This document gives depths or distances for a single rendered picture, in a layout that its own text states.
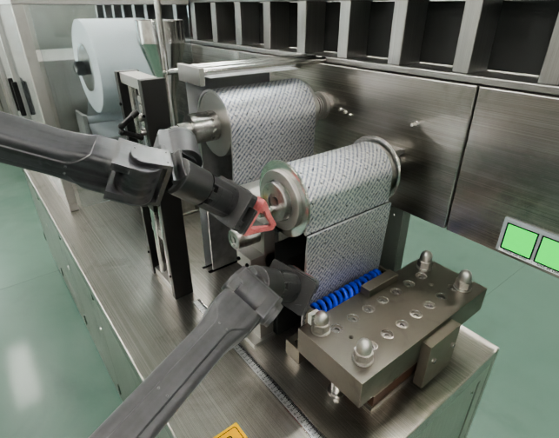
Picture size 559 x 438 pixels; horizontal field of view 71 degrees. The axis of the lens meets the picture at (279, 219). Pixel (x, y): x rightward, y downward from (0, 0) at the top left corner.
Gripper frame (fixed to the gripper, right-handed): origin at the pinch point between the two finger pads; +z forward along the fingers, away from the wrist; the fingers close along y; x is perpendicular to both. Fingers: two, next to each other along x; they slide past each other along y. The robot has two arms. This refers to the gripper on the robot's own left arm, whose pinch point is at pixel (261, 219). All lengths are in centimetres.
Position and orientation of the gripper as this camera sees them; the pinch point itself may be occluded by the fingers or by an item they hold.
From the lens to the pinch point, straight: 71.8
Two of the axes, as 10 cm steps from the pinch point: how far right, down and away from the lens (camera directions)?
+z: 6.1, 3.3, 7.2
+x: 5.1, -8.6, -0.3
